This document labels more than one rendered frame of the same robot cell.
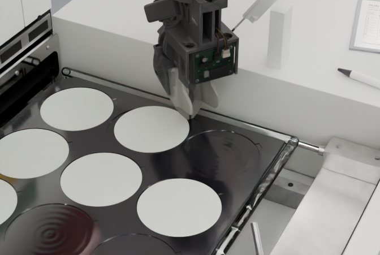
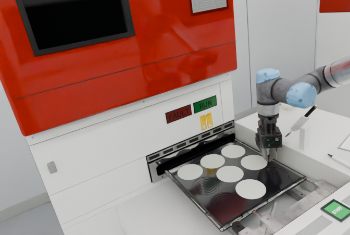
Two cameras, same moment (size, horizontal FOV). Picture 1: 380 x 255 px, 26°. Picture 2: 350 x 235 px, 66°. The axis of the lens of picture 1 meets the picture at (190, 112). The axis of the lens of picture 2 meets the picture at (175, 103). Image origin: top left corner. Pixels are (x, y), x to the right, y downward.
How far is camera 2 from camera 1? 0.26 m
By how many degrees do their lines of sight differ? 35
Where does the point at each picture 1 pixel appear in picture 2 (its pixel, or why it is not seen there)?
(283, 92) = (303, 158)
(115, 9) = (254, 122)
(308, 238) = (296, 213)
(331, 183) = (315, 197)
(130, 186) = (237, 178)
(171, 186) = (250, 181)
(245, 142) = (285, 173)
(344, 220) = not seen: hidden behind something
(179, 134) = (262, 165)
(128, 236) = (228, 193)
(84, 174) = (225, 171)
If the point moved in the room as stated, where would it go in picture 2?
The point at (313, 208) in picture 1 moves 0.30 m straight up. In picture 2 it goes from (303, 203) to (306, 117)
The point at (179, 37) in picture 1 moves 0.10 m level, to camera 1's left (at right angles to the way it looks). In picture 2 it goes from (261, 131) to (234, 127)
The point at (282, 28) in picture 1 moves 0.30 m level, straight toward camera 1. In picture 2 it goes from (304, 134) to (268, 183)
